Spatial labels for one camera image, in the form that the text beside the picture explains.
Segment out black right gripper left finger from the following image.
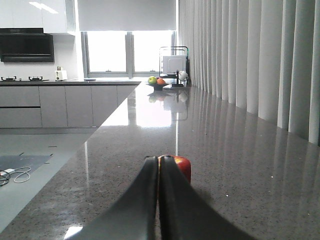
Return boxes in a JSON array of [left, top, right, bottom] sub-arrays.
[[69, 156, 159, 240]]

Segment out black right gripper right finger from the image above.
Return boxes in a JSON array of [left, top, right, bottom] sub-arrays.
[[158, 155, 254, 240]]

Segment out red yellow apple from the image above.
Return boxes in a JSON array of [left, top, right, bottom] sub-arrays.
[[158, 154, 192, 184]]

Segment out green apple in bowl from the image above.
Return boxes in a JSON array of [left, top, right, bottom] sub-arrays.
[[147, 76, 157, 85]]

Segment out dark grey floor mat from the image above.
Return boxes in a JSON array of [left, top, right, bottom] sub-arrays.
[[0, 155, 52, 174]]

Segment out black fruit bowl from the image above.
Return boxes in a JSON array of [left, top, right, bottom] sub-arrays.
[[146, 83, 169, 91]]

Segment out orange fruit in bowl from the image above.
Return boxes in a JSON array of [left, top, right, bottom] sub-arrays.
[[156, 78, 166, 85]]

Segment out white mug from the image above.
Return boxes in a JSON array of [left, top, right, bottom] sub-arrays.
[[178, 70, 189, 82]]

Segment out black dish rack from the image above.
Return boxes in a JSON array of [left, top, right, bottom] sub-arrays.
[[159, 46, 190, 87]]

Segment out grey kitchen base cabinets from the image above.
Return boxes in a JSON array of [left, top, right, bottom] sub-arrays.
[[0, 81, 139, 129]]

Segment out white toaster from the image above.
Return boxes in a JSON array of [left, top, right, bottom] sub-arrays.
[[55, 66, 68, 81]]

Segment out gas stove burners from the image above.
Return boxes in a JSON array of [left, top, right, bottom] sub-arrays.
[[0, 76, 49, 82]]

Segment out white vertical curtain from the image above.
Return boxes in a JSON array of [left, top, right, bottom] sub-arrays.
[[177, 0, 320, 144]]

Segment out grey roller blind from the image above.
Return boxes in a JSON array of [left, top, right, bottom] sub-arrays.
[[77, 0, 176, 32]]

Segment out black range hood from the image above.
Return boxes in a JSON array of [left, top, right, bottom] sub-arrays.
[[0, 28, 55, 63]]

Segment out white upper cabinets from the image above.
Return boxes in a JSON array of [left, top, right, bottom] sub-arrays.
[[0, 0, 76, 35]]

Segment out white cable on floor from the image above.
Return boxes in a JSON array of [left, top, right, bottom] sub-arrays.
[[0, 166, 32, 187]]

